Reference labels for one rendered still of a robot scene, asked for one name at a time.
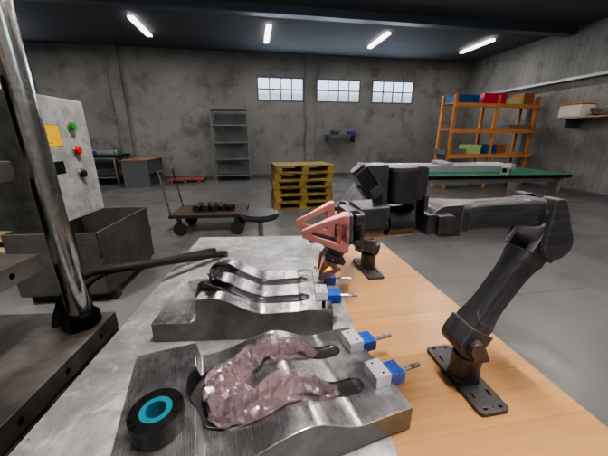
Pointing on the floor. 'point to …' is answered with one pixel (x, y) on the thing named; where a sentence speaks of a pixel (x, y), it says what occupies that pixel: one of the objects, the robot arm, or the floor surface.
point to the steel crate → (102, 251)
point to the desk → (141, 171)
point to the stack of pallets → (301, 184)
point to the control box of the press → (68, 139)
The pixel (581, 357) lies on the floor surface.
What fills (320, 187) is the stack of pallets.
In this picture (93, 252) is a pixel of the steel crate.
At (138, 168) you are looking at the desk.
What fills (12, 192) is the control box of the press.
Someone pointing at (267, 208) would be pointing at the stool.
